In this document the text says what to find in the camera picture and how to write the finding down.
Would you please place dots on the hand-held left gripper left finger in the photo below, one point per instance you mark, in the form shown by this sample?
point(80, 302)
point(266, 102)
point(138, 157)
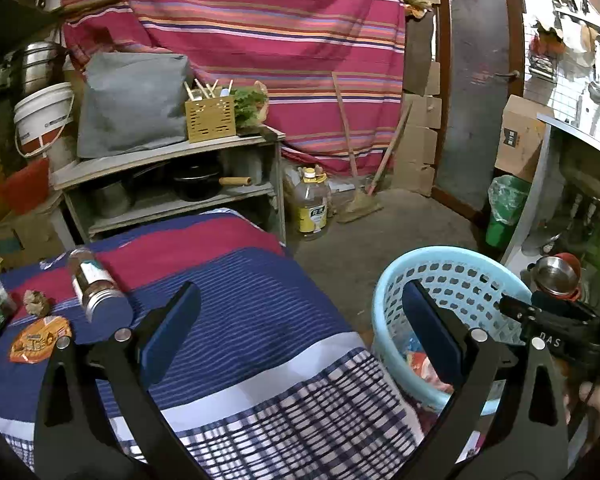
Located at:
point(172, 330)

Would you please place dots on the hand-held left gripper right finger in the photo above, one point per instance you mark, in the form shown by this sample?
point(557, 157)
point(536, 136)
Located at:
point(430, 335)

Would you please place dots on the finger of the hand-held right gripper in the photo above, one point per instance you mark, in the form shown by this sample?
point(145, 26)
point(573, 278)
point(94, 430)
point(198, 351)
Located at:
point(520, 307)

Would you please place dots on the red snack wrapper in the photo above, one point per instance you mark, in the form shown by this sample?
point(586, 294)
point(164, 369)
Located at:
point(425, 367)

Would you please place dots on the light blue plastic basket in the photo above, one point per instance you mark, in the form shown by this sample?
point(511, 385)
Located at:
point(460, 280)

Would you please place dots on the steel bowl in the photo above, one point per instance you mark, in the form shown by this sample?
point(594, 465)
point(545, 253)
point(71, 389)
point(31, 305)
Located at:
point(557, 275)

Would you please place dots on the steel thermos flask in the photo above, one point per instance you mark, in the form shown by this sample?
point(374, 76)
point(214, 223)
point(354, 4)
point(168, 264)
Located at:
point(100, 300)

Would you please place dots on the striped checked blanket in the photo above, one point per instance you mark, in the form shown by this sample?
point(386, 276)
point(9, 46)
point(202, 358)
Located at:
point(260, 300)

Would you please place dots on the green bin with bag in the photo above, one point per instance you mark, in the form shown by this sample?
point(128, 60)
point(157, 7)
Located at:
point(505, 210)

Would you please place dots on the white counter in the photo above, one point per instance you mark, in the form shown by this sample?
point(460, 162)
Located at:
point(537, 185)

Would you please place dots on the orange snack wrapper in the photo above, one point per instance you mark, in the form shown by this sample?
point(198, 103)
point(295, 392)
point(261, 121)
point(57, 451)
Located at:
point(37, 340)

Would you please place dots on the brown crumpled paper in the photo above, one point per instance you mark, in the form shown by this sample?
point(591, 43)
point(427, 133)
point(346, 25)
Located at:
point(35, 302)

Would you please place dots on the straw broom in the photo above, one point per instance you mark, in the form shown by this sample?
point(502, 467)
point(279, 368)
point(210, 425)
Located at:
point(362, 207)

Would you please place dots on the cardboard box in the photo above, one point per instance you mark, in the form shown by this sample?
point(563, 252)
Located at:
point(520, 140)

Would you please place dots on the yellow cooking oil bottle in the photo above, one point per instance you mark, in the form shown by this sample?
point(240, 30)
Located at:
point(311, 210)

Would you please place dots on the grey low shelf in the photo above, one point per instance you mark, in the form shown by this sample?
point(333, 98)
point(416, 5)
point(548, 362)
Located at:
point(180, 150)

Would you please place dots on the wooden stick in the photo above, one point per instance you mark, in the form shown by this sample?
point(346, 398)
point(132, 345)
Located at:
point(387, 155)

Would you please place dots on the stack of cardboard pieces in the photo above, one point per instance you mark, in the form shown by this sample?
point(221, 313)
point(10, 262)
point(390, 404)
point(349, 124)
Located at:
point(415, 150)

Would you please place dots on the red plastic basin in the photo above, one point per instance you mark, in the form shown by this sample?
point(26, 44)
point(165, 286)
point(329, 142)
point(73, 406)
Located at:
point(25, 187)

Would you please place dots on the wooden utensil holder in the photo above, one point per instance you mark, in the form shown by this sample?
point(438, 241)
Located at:
point(210, 120)

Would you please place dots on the grey cushion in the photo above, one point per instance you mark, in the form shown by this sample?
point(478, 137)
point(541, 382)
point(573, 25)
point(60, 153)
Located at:
point(130, 105)

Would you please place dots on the green leafy vegetables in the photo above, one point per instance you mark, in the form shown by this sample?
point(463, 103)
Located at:
point(250, 105)

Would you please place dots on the white plastic bucket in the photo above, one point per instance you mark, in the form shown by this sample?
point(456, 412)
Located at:
point(42, 120)

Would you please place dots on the stacked steel pots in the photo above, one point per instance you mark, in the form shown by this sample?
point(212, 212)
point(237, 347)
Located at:
point(37, 67)

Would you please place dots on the red striped hanging cloth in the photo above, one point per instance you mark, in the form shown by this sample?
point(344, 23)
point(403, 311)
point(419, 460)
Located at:
point(255, 35)

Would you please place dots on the yellow crumpled cloth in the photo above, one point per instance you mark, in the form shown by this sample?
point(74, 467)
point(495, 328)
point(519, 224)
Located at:
point(415, 2)

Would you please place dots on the grey door wooden frame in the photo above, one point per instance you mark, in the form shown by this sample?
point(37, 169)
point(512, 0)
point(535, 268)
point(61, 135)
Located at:
point(472, 85)

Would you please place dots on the wall rack with utensils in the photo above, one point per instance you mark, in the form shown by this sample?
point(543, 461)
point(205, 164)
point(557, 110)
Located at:
point(580, 60)

